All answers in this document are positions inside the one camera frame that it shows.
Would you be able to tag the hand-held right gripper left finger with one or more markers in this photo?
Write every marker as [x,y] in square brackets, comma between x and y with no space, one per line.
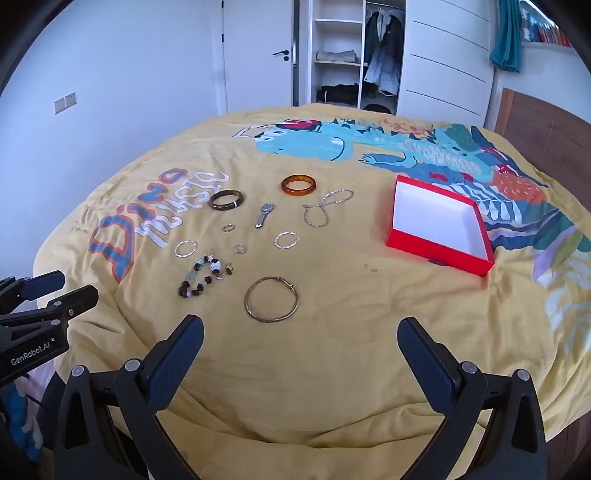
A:
[178,357]

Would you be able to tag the row of books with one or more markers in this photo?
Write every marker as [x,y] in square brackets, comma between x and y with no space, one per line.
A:
[549,32]

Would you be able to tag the red cardboard box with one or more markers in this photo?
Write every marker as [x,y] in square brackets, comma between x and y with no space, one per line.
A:
[434,221]

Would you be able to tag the silver hoop earring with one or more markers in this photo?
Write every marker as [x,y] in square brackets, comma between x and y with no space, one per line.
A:
[177,251]
[276,241]

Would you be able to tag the person's blue clothing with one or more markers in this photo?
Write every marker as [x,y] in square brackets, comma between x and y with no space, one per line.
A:
[18,420]

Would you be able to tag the wall switch panel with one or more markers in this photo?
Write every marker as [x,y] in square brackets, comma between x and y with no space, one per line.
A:
[64,103]

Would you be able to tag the amber bangle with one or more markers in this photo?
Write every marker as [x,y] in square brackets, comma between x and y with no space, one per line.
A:
[284,187]

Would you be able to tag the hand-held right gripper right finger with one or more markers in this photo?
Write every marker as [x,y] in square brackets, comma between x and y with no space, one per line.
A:
[425,362]

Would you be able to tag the silver wristwatch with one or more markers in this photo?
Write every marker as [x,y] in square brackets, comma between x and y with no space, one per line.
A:
[266,209]

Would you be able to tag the yellow printed blanket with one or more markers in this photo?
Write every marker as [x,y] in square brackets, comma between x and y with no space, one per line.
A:
[323,369]

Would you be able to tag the folded dark clothes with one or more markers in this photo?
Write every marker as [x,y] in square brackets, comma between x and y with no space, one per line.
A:
[339,93]

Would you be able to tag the dark bag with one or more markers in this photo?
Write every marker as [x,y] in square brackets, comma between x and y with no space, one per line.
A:
[377,108]

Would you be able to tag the white door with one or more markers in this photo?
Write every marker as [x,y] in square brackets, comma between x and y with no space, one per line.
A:
[258,78]

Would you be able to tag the wooden headboard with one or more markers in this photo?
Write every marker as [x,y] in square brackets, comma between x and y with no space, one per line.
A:
[545,129]

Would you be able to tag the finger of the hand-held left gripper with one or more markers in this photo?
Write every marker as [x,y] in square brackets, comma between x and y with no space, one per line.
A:
[37,285]
[60,305]

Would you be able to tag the large thin metal bangle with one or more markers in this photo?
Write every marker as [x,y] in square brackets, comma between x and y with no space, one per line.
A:
[246,302]

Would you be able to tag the teal hanging cloth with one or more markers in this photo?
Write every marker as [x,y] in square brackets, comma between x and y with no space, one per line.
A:
[505,37]

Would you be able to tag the dark brown bangle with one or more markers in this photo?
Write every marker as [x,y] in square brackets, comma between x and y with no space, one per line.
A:
[211,202]

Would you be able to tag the folded beige clothes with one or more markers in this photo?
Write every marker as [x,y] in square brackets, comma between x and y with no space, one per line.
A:
[337,56]

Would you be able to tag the hanging jackets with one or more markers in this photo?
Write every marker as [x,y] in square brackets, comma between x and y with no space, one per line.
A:
[383,60]

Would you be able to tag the white wardrobe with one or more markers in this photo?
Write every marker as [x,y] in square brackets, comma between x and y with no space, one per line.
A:
[443,46]

